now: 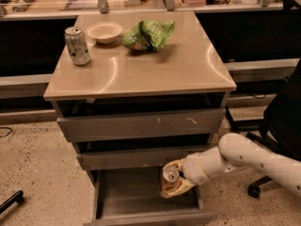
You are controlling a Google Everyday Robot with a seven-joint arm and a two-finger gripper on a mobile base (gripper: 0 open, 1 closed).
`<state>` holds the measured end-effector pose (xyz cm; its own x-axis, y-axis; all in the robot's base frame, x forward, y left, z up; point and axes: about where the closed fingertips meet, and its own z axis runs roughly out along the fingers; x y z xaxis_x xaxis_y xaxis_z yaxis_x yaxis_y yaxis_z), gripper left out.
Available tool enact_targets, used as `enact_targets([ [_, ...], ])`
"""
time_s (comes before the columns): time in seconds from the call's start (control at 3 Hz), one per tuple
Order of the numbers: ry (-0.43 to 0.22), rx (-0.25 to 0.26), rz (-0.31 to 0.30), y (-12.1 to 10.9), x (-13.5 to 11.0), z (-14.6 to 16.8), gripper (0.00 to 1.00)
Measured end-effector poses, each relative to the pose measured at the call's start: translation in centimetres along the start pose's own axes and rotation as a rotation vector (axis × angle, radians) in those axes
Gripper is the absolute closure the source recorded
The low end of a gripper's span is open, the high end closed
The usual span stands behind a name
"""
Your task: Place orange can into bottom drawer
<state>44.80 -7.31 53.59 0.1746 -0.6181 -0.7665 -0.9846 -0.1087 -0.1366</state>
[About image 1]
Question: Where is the middle grey drawer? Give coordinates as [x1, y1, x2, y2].
[77, 144, 210, 170]

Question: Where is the white bowl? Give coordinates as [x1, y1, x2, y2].
[87, 22, 123, 44]

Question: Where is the grey drawer cabinet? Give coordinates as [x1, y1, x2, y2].
[42, 10, 237, 226]

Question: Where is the bottom grey drawer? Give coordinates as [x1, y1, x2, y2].
[83, 167, 214, 226]

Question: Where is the black office chair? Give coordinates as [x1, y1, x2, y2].
[244, 61, 301, 198]

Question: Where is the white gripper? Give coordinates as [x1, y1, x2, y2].
[159, 153, 216, 199]

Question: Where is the top grey drawer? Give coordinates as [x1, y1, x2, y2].
[57, 108, 225, 143]

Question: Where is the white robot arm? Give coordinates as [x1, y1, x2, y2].
[159, 133, 301, 198]

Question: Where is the green chip bag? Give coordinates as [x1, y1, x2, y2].
[122, 21, 175, 52]

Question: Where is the grey drawer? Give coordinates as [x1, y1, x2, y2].
[83, 167, 214, 226]
[57, 108, 225, 143]
[77, 144, 210, 170]

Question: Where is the black chair leg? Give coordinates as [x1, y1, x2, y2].
[0, 190, 24, 214]

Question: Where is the orange soda can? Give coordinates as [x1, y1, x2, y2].
[161, 166, 180, 192]

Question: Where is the white green soda can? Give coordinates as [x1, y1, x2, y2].
[65, 26, 90, 66]

